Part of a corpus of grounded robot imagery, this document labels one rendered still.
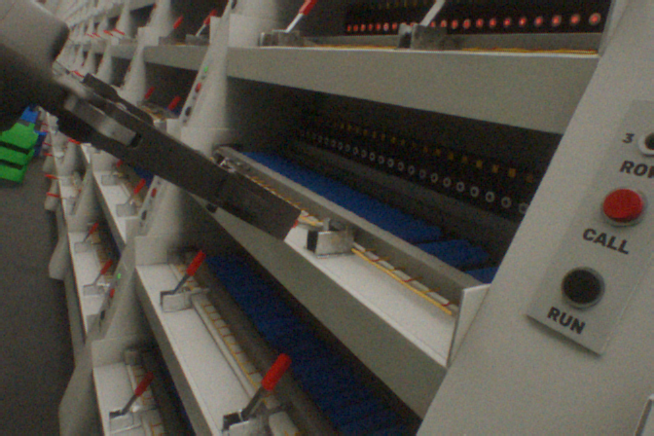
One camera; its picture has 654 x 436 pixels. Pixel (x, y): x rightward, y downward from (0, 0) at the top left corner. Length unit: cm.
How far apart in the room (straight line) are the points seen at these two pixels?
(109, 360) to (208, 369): 36
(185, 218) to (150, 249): 8
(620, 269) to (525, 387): 7
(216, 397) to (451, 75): 39
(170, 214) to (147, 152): 53
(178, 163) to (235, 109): 52
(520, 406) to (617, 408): 4
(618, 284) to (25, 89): 31
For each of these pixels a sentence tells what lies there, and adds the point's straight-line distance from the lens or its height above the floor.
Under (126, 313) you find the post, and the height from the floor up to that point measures 26.
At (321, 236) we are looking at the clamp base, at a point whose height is 56.
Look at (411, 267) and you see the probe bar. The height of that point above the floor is 57.
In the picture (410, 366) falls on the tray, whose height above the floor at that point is 52.
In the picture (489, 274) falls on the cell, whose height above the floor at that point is 59.
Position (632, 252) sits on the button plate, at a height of 64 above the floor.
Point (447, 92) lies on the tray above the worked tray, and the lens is 37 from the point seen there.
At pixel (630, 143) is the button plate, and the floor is 69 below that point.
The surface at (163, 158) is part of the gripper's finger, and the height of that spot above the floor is 58.
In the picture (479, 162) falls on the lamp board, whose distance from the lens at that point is 51.
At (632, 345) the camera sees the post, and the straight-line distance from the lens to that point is 25.
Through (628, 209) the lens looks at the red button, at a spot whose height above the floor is 66.
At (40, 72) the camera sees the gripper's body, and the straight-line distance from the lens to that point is 29.
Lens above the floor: 61
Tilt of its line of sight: 5 degrees down
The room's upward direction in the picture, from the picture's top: 25 degrees clockwise
